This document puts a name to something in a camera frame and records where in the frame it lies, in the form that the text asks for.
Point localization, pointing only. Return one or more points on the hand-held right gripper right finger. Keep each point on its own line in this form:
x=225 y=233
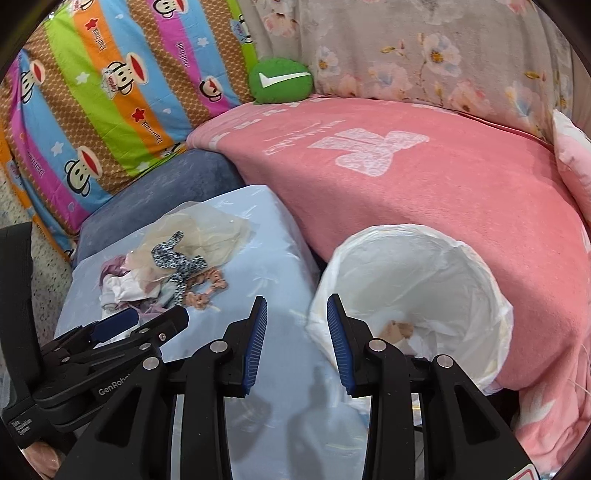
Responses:
x=339 y=346

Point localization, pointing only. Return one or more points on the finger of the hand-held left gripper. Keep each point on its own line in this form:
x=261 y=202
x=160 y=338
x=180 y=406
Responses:
x=171 y=321
x=115 y=321

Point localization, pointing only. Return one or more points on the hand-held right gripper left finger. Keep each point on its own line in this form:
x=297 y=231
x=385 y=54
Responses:
x=256 y=346

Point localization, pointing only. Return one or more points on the white cloth scrap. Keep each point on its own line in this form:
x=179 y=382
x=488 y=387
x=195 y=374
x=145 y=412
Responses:
x=120 y=290

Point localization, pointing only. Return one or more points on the pink scrunchie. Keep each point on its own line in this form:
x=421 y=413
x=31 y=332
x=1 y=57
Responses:
x=196 y=300

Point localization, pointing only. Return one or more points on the mauve cloth scrap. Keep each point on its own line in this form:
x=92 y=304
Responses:
x=115 y=266

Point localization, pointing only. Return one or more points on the leopard print cloth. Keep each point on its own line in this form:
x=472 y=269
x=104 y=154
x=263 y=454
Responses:
x=178 y=265

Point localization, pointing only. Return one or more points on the tan paper scrap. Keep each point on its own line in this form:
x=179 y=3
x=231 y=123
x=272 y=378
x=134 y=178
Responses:
x=397 y=330

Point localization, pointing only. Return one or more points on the white lined trash bin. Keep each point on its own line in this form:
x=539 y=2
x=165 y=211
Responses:
x=415 y=277

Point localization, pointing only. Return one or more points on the person's left hand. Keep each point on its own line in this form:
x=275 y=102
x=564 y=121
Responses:
x=41 y=459

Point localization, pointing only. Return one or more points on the light blue palm print pillow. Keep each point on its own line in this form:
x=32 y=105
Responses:
x=277 y=258

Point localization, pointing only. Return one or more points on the blue-grey velvet cushion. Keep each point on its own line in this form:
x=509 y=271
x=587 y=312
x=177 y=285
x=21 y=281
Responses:
x=175 y=184

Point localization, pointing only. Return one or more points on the striped monkey print pillow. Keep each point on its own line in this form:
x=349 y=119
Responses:
x=27 y=194
x=115 y=92

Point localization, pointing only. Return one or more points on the pink blanket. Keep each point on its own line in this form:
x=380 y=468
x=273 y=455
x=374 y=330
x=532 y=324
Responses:
x=415 y=194

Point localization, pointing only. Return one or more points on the pink floral bed sheet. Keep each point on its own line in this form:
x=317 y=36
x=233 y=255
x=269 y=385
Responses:
x=549 y=424

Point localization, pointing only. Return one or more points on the green cushion with white tick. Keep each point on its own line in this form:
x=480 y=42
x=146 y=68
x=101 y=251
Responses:
x=281 y=81

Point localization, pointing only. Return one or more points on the pink floral pillow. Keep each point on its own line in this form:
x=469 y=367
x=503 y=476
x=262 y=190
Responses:
x=575 y=157

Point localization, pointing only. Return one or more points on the grey floral blanket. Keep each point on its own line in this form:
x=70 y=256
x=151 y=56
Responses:
x=415 y=46

